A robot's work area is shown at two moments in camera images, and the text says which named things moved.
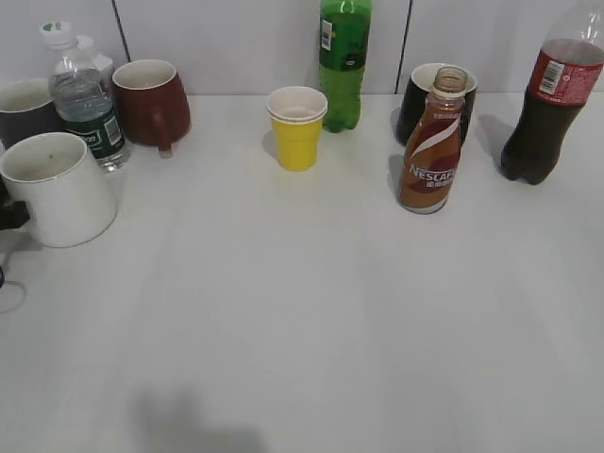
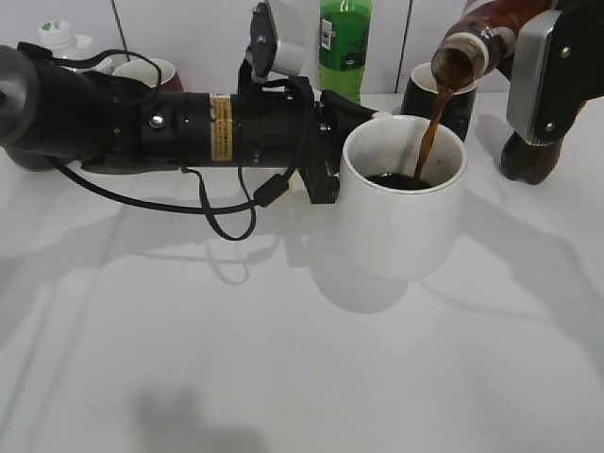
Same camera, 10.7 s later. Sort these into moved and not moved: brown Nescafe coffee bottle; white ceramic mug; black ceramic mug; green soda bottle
Moved: brown Nescafe coffee bottle; white ceramic mug
Not moved: black ceramic mug; green soda bottle
